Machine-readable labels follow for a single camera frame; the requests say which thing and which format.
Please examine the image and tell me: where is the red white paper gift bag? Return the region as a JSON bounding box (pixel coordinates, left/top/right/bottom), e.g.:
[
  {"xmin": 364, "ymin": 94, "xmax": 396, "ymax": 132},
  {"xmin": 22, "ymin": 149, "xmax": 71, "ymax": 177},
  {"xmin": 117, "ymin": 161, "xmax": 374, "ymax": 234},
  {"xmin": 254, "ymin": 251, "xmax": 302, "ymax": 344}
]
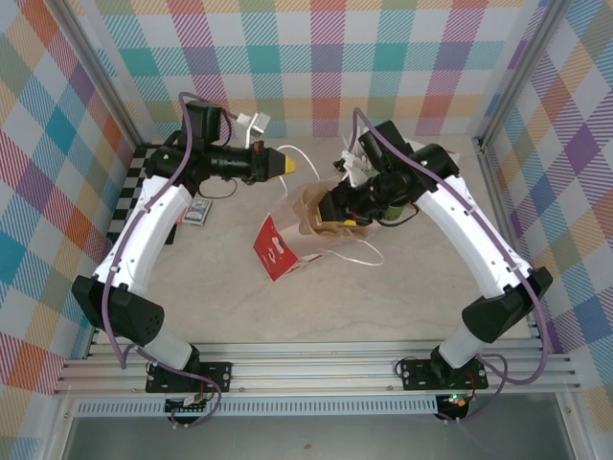
[{"xmin": 252, "ymin": 145, "xmax": 386, "ymax": 284}]

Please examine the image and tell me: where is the blue playing cards box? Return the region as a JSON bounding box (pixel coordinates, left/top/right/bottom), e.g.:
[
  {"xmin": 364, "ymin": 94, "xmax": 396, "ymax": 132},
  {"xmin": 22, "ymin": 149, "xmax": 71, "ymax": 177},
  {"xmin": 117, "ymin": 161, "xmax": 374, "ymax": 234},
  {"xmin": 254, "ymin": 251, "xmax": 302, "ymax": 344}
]
[{"xmin": 183, "ymin": 198, "xmax": 214, "ymax": 226}]

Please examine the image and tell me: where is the aluminium side rail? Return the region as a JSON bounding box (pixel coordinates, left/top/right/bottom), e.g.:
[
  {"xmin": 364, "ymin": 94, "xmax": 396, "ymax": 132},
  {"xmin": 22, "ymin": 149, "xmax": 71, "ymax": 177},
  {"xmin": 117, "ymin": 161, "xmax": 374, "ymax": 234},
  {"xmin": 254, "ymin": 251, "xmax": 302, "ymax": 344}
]
[{"xmin": 476, "ymin": 137, "xmax": 548, "ymax": 354}]

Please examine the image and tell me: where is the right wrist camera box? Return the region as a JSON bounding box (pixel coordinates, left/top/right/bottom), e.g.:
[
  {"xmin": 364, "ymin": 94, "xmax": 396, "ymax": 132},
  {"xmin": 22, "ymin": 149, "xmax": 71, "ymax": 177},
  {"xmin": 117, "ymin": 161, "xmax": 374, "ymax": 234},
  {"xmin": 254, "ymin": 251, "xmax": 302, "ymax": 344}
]
[{"xmin": 334, "ymin": 148, "xmax": 370, "ymax": 189}]

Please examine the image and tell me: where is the slotted grey cable duct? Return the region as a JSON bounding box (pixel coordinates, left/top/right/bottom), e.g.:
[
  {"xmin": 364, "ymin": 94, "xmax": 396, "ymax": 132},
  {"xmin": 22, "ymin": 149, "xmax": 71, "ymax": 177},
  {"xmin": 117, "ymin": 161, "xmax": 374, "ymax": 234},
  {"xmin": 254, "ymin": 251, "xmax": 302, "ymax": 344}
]
[{"xmin": 75, "ymin": 401, "xmax": 440, "ymax": 417}]

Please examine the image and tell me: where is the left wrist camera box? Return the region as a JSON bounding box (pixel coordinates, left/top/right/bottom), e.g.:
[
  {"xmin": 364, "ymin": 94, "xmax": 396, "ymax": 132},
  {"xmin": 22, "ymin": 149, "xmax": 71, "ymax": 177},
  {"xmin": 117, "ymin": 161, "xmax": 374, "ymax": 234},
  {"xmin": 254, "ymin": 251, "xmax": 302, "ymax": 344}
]
[{"xmin": 236, "ymin": 111, "xmax": 273, "ymax": 145}]

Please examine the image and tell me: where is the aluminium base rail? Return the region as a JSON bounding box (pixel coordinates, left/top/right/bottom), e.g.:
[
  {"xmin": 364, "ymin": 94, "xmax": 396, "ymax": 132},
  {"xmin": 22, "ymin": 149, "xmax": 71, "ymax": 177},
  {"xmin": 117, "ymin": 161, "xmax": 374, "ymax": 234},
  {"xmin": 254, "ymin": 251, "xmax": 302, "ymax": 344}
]
[{"xmin": 52, "ymin": 340, "xmax": 583, "ymax": 397}]

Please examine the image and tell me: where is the aluminium frame post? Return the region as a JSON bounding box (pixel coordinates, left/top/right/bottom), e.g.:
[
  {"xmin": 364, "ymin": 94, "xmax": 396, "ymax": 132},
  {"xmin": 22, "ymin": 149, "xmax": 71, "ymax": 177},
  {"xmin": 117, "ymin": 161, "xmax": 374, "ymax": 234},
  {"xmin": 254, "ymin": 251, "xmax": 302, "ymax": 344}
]
[
  {"xmin": 57, "ymin": 0, "xmax": 157, "ymax": 148},
  {"xmin": 476, "ymin": 0, "xmax": 576, "ymax": 143}
]

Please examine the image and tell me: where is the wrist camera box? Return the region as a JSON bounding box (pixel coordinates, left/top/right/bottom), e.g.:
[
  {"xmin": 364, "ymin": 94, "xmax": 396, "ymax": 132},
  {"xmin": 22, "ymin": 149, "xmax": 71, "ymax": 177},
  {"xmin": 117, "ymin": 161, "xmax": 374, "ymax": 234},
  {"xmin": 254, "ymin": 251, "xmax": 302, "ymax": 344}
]
[
  {"xmin": 334, "ymin": 148, "xmax": 370, "ymax": 189},
  {"xmin": 236, "ymin": 111, "xmax": 273, "ymax": 145}
]

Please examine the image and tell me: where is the black grey chessboard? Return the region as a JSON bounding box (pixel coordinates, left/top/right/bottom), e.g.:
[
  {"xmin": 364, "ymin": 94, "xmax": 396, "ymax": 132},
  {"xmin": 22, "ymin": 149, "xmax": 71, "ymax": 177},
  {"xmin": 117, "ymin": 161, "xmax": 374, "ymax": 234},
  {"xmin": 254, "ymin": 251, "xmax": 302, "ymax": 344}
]
[{"xmin": 105, "ymin": 145, "xmax": 193, "ymax": 246}]

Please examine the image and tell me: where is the green paper coffee cup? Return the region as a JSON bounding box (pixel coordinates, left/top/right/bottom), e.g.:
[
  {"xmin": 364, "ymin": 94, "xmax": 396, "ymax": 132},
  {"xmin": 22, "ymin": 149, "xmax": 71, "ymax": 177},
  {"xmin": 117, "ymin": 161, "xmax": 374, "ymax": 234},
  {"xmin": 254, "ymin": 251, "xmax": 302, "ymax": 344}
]
[{"xmin": 381, "ymin": 203, "xmax": 408, "ymax": 226}]

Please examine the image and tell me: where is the purple cable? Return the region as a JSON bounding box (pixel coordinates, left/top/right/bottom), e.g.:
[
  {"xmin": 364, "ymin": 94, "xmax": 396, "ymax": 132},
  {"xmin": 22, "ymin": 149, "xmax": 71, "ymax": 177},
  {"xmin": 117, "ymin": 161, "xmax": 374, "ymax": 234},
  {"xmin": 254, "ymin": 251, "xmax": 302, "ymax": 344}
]
[
  {"xmin": 352, "ymin": 107, "xmax": 552, "ymax": 426},
  {"xmin": 102, "ymin": 91, "xmax": 222, "ymax": 429}
]

